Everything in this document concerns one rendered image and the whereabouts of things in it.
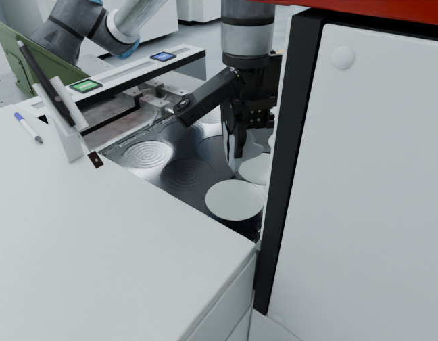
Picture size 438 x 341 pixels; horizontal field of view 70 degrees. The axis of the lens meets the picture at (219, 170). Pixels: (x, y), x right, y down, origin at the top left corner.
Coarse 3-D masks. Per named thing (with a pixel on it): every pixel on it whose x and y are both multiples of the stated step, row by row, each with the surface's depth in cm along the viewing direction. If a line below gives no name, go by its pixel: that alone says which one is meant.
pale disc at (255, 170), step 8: (248, 160) 62; (256, 160) 62; (264, 160) 62; (240, 168) 60; (248, 168) 60; (256, 168) 60; (264, 168) 60; (248, 176) 58; (256, 176) 58; (264, 176) 58; (264, 184) 56
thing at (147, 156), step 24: (168, 120) 74; (216, 120) 74; (144, 144) 66; (168, 144) 66; (192, 144) 66; (216, 144) 66; (264, 144) 66; (144, 168) 60; (168, 168) 60; (192, 168) 60; (216, 168) 60; (168, 192) 54; (192, 192) 54; (264, 192) 54; (216, 216) 50
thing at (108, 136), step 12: (120, 120) 78; (132, 120) 78; (144, 120) 78; (156, 120) 79; (96, 132) 74; (108, 132) 74; (120, 132) 74; (132, 132) 74; (96, 144) 70; (108, 144) 70
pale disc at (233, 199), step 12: (228, 180) 57; (240, 180) 57; (216, 192) 55; (228, 192) 55; (240, 192) 55; (252, 192) 55; (216, 204) 52; (228, 204) 52; (240, 204) 52; (252, 204) 52; (228, 216) 50; (240, 216) 50; (252, 216) 50
